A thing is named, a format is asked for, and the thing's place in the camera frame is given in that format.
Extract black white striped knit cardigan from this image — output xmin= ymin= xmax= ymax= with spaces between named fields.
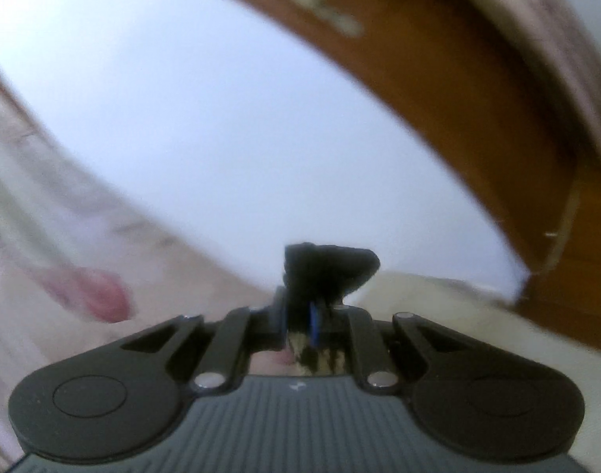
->
xmin=284 ymin=242 xmax=380 ymax=377

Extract pink leaf print curtain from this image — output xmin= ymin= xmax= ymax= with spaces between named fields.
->
xmin=0 ymin=75 xmax=273 ymax=472

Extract brown wooden door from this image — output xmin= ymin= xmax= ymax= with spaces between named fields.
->
xmin=152 ymin=0 xmax=601 ymax=356

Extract door side curtain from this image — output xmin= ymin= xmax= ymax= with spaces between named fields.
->
xmin=469 ymin=0 xmax=601 ymax=162

